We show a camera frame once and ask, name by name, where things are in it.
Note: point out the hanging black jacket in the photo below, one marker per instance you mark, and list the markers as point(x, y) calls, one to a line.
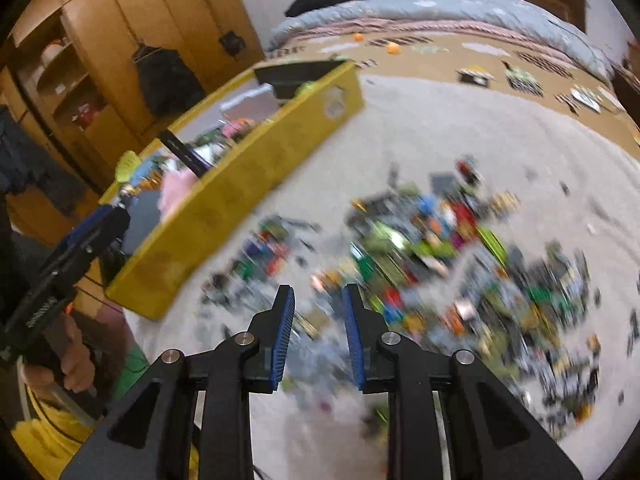
point(167, 82)

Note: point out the red box on shelf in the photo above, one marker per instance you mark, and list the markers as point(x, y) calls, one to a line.
point(85, 112)

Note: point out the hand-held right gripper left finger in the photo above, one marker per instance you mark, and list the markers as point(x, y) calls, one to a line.
point(282, 340)

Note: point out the wooden wardrobe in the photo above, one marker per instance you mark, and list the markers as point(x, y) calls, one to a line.
point(125, 10)

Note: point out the yellow storage box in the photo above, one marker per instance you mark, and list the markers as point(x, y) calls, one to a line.
point(240, 185)

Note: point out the light blue quilt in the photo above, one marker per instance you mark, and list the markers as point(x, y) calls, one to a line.
point(450, 7)

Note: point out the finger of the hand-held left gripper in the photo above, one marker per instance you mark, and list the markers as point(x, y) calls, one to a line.
point(85, 232)
point(102, 245)

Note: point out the small toy figure piece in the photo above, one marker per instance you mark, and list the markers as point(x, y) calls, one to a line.
point(127, 192)

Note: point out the pink plush toy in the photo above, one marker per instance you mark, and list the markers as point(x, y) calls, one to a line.
point(175, 190)

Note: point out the hanging dark clothing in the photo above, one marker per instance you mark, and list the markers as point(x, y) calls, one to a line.
point(30, 160)

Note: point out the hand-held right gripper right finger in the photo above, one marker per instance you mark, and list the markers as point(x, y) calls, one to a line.
point(354, 340)

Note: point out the clear blue plastic lid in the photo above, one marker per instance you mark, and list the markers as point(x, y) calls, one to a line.
point(148, 171)

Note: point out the person's left hand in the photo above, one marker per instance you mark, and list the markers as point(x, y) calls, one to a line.
point(75, 360)

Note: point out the lime green plastic basket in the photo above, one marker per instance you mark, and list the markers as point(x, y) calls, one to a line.
point(127, 166)

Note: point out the small hanging black bag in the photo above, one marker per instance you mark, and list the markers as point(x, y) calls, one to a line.
point(231, 43)

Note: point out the white bowl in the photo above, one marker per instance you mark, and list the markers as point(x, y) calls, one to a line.
point(50, 52)

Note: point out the white fleece blanket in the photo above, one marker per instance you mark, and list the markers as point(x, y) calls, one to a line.
point(450, 125)

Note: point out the tan printed bedsheet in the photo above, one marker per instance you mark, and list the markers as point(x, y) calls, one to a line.
point(450, 57)

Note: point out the pile of toy bricks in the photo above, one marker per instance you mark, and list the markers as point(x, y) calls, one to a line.
point(410, 240)

